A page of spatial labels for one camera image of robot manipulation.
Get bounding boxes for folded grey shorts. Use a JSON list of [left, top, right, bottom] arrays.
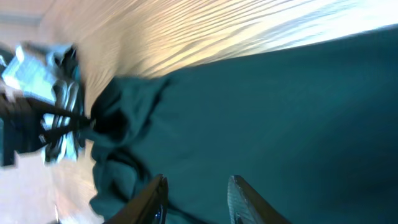
[[1, 42, 85, 164]]

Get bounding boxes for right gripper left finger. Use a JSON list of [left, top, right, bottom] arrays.
[[104, 174, 169, 224]]

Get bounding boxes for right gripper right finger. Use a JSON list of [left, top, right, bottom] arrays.
[[227, 175, 291, 224]]

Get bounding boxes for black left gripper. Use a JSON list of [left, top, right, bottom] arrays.
[[1, 96, 91, 167]]

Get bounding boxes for black t-shirt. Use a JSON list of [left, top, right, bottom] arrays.
[[84, 27, 397, 223]]

